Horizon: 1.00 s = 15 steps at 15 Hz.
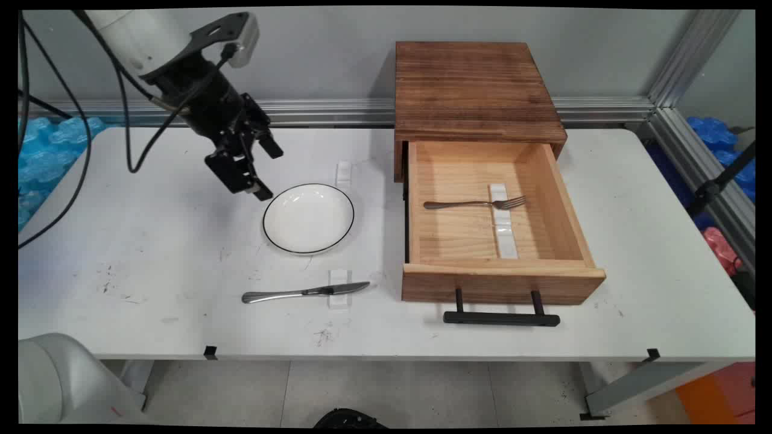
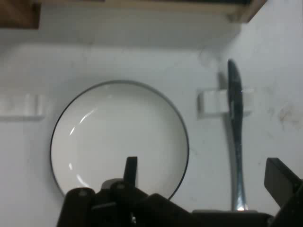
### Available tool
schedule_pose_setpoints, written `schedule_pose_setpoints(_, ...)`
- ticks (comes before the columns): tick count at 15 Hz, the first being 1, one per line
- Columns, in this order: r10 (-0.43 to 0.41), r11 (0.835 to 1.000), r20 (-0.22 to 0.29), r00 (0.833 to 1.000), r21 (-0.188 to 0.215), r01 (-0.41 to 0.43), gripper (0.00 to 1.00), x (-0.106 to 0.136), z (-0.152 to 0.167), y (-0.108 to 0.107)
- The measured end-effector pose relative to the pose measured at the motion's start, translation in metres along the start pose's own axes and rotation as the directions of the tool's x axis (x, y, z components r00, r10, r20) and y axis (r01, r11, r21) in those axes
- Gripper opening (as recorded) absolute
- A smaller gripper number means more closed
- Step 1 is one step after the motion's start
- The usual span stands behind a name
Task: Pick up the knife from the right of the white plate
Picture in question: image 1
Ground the silver table knife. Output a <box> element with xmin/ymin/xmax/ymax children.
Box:
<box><xmin>242</xmin><ymin>281</ymin><xmax>370</xmax><ymax>304</ymax></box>

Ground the black tripod stand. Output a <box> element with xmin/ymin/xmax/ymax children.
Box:
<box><xmin>688</xmin><ymin>142</ymin><xmax>756</xmax><ymax>218</ymax></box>

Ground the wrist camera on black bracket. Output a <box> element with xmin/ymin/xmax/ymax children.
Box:
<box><xmin>190</xmin><ymin>12</ymin><xmax>260</xmax><ymax>68</ymax></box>

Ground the long white cutlery rest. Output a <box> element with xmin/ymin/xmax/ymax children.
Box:
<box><xmin>489</xmin><ymin>183</ymin><xmax>519</xmax><ymax>260</ymax></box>

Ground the light wooden drawer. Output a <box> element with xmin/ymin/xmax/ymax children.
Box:
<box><xmin>401</xmin><ymin>141</ymin><xmax>606</xmax><ymax>305</ymax></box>

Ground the dark wooden cabinet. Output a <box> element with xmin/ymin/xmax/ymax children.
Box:
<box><xmin>394</xmin><ymin>41</ymin><xmax>568</xmax><ymax>183</ymax></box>

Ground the black object on floor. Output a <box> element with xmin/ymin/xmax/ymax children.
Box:
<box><xmin>314</xmin><ymin>408</ymin><xmax>387</xmax><ymax>430</ymax></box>

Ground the orange box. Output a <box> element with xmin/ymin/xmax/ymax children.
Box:
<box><xmin>675</xmin><ymin>362</ymin><xmax>756</xmax><ymax>424</ymax></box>

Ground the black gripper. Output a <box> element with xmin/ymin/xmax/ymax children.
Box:
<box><xmin>150</xmin><ymin>56</ymin><xmax>284</xmax><ymax>202</ymax></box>

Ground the black camera cable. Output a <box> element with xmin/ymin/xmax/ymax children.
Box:
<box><xmin>72</xmin><ymin>10</ymin><xmax>237</xmax><ymax>174</ymax></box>

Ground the grey table leg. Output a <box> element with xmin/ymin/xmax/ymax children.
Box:
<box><xmin>582</xmin><ymin>362</ymin><xmax>733</xmax><ymax>420</ymax></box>

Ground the silver fork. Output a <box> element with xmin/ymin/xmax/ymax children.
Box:
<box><xmin>423</xmin><ymin>195</ymin><xmax>527</xmax><ymax>211</ymax></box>

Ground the thin black cable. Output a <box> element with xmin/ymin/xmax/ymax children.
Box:
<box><xmin>18</xmin><ymin>89</ymin><xmax>73</xmax><ymax>119</ymax></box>

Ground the black drawer handle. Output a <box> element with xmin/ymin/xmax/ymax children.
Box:
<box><xmin>443</xmin><ymin>288</ymin><xmax>561</xmax><ymax>327</ymax></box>

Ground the blue bubble wrap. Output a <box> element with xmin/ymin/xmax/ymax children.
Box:
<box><xmin>686</xmin><ymin>116</ymin><xmax>756</xmax><ymax>203</ymax></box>
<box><xmin>18</xmin><ymin>116</ymin><xmax>109</xmax><ymax>233</ymax></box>

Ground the horizontal aluminium frame rail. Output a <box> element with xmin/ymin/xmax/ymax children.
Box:
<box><xmin>18</xmin><ymin>96</ymin><xmax>655</xmax><ymax>128</ymax></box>

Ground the red plastic bag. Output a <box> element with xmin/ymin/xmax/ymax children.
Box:
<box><xmin>703</xmin><ymin>227</ymin><xmax>744</xmax><ymax>277</ymax></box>

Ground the upright aluminium frame post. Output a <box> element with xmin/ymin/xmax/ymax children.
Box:
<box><xmin>648</xmin><ymin>9</ymin><xmax>742</xmax><ymax>109</ymax></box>

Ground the side aluminium frame rail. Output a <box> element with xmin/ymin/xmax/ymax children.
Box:
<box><xmin>639</xmin><ymin>107</ymin><xmax>756</xmax><ymax>275</ymax></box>

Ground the white plate with black rim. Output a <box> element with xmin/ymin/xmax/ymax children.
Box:
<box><xmin>262</xmin><ymin>183</ymin><xmax>355</xmax><ymax>255</ymax></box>

